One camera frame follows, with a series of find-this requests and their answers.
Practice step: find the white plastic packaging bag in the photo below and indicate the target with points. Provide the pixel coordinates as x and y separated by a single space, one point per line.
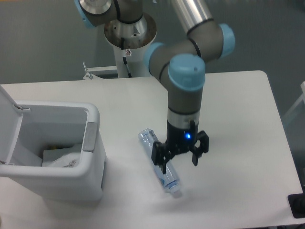
70 158

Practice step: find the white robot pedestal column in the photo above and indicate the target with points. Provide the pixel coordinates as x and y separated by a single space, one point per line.
130 41

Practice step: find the white trash can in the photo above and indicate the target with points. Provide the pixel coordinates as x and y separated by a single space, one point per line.
57 125

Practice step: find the white trash can lid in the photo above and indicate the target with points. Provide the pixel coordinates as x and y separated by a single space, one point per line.
10 123

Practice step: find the crushed clear plastic bottle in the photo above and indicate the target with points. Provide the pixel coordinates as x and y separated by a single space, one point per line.
170 180

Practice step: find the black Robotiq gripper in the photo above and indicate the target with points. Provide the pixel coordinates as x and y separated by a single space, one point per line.
180 141

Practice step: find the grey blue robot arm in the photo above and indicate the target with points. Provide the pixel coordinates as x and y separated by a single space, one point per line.
179 68

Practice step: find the black device at table edge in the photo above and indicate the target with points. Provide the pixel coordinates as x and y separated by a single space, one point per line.
297 205

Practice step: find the white frame at right edge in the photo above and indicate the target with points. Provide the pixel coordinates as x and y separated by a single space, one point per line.
296 109

